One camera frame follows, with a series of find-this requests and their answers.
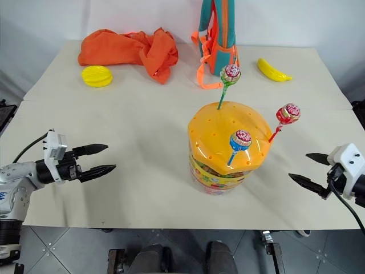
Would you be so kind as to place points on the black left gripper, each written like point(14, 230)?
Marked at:
point(68, 169)

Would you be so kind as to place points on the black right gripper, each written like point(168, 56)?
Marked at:
point(335, 178)

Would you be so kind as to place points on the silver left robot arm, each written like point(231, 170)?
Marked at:
point(17, 177)

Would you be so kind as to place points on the red stick lollipop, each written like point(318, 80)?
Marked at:
point(288, 112)

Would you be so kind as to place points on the blue stick lollipop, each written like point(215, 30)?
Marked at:
point(241, 139)

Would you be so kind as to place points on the clear plastic lollipop jar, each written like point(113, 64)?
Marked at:
point(216, 179)

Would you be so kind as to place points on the green stick lollipop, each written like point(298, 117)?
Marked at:
point(231, 72)

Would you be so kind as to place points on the white caster wheel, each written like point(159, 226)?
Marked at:
point(303, 233)

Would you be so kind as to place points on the black equipment case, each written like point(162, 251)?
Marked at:
point(7, 115)
point(359, 112)

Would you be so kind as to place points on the yellow toy starfruit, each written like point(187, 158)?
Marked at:
point(97, 76)

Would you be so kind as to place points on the orange perforated jar lid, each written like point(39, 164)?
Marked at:
point(216, 137)

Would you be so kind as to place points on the yellow toy banana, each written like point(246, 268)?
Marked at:
point(271, 70)

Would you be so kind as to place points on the orange crumpled cloth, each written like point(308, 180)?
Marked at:
point(114, 48)

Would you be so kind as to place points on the teal and orange backpack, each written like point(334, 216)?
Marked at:
point(223, 31)

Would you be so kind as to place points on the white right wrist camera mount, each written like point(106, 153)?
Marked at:
point(348, 160)

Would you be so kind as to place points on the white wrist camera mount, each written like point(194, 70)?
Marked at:
point(54, 145)
point(348, 160)

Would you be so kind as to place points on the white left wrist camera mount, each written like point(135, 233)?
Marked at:
point(54, 145)

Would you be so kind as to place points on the metal table leg bracket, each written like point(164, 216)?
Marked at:
point(272, 251)
point(116, 261)

